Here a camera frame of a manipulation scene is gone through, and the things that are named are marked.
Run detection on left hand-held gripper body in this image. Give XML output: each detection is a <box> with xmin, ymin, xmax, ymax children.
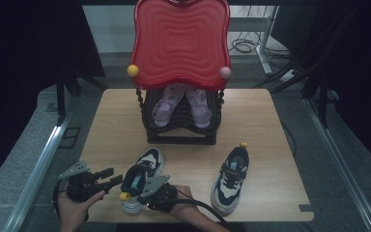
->
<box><xmin>58</xmin><ymin>159</ymin><xmax>106</xmax><ymax>203</ymax></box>

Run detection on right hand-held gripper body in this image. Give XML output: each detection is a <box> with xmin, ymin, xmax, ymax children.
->
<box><xmin>139</xmin><ymin>174</ymin><xmax>179</xmax><ymax>214</ymax></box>

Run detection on navy and beige sneaker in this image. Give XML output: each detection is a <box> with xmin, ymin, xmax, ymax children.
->
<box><xmin>119</xmin><ymin>148</ymin><xmax>166</xmax><ymax>216</ymax></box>
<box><xmin>210</xmin><ymin>141</ymin><xmax>250</xmax><ymax>217</ymax></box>

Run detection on purple sandal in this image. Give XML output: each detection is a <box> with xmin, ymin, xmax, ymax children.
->
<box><xmin>151</xmin><ymin>82</ymin><xmax>186</xmax><ymax>128</ymax></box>
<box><xmin>185</xmin><ymin>85</ymin><xmax>214</xmax><ymax>130</ymax></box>

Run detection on red and black shoe rack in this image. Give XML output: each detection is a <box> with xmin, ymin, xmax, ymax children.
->
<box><xmin>127</xmin><ymin>0</ymin><xmax>233</xmax><ymax>145</ymax></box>

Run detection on person's right hand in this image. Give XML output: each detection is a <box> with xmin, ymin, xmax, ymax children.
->
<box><xmin>170</xmin><ymin>185</ymin><xmax>201</xmax><ymax>220</ymax></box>

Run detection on person's left hand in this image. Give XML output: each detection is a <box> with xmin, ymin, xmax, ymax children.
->
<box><xmin>57</xmin><ymin>190</ymin><xmax>105</xmax><ymax>232</ymax></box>

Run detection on black metal stand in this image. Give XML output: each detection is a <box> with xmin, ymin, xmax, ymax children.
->
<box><xmin>56</xmin><ymin>69</ymin><xmax>109</xmax><ymax>125</ymax></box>
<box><xmin>252</xmin><ymin>61</ymin><xmax>339</xmax><ymax>129</ymax></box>

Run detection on black curtain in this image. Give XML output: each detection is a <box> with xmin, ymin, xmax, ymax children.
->
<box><xmin>271</xmin><ymin>0</ymin><xmax>371</xmax><ymax>178</ymax></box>
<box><xmin>0</xmin><ymin>0</ymin><xmax>105</xmax><ymax>194</ymax></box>

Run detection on white power strip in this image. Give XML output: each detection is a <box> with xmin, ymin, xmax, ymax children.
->
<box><xmin>279</xmin><ymin>69</ymin><xmax>296</xmax><ymax>83</ymax></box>

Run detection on white metal desk leg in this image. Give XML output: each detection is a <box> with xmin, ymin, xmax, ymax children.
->
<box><xmin>255</xmin><ymin>5</ymin><xmax>279</xmax><ymax>75</ymax></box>

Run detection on left hand-held gripper cable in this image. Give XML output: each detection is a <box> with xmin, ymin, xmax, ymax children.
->
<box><xmin>52</xmin><ymin>179</ymin><xmax>63</xmax><ymax>218</ymax></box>

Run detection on hand-held gripper cable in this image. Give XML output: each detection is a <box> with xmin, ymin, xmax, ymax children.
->
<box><xmin>52</xmin><ymin>179</ymin><xmax>63</xmax><ymax>218</ymax></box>
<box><xmin>173</xmin><ymin>188</ymin><xmax>231</xmax><ymax>232</ymax></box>

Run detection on right hand-held gripper cable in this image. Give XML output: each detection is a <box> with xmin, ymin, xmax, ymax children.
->
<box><xmin>173</xmin><ymin>188</ymin><xmax>231</xmax><ymax>232</ymax></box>

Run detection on aluminium rail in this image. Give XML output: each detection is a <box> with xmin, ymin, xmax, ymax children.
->
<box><xmin>1</xmin><ymin>96</ymin><xmax>78</xmax><ymax>232</ymax></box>
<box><xmin>303</xmin><ymin>98</ymin><xmax>371</xmax><ymax>232</ymax></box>

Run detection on thin black cable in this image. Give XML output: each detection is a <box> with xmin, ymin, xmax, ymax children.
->
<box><xmin>281</xmin><ymin>122</ymin><xmax>299</xmax><ymax>158</ymax></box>

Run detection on tangled black floor cables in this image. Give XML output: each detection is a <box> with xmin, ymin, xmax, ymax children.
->
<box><xmin>228</xmin><ymin>5</ymin><xmax>291</xmax><ymax>60</ymax></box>

